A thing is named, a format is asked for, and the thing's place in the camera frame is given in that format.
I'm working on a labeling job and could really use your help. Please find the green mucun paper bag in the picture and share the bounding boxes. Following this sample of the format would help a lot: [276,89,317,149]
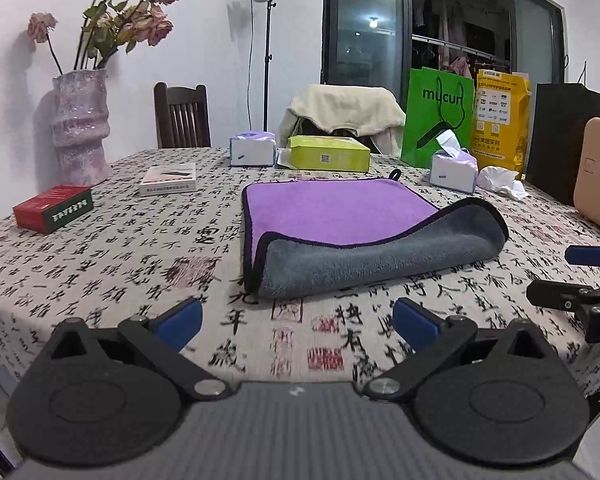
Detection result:
[401,67,474,169]

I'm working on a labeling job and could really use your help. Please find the purple white tissue pack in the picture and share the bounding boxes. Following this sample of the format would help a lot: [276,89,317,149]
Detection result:
[228,131,277,167]

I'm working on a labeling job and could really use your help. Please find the dark framed glass door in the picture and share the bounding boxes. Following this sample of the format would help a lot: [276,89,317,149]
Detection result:
[320,0,581,87]

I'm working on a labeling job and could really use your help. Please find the black paper bag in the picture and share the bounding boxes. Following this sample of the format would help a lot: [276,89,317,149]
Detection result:
[526,84,600,206]

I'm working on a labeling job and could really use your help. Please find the dark wooden chair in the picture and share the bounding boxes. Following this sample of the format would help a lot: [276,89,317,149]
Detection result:
[154,82,211,148]

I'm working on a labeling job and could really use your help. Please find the yellow printed bag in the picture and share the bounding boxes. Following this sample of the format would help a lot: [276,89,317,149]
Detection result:
[469,70,532,177]

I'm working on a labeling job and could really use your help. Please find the red and green box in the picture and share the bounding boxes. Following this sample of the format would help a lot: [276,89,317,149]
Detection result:
[12,185,94,234]

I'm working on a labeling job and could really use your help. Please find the chair with cream garment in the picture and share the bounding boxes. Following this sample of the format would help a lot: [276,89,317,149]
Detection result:
[276,84,406,157]

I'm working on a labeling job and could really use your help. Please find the lime green tissue box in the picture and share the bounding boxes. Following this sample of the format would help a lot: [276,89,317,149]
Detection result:
[277,136,370,172]

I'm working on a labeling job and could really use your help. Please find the crumpled white tissue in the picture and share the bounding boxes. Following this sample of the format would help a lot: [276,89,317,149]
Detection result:
[477,166,529,202]

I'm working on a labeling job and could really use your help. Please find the calligraphy print tablecloth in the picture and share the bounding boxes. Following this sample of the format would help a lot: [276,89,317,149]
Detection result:
[0,148,600,394]

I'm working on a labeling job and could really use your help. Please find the white flat product box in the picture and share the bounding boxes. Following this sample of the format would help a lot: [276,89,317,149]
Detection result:
[138,162,197,196]

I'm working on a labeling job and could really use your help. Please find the dried pink roses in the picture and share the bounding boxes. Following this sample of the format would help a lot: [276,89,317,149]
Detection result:
[26,0,187,77]

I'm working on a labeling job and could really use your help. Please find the open purple tissue pack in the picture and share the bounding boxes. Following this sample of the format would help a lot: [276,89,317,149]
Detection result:
[429,129,478,194]

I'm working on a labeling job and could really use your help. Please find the pink speckled vase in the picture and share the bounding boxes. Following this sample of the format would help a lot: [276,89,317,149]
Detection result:
[50,70,110,186]

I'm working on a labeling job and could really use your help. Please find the purple and grey towel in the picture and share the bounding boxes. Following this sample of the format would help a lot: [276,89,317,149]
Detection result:
[242,170,509,299]

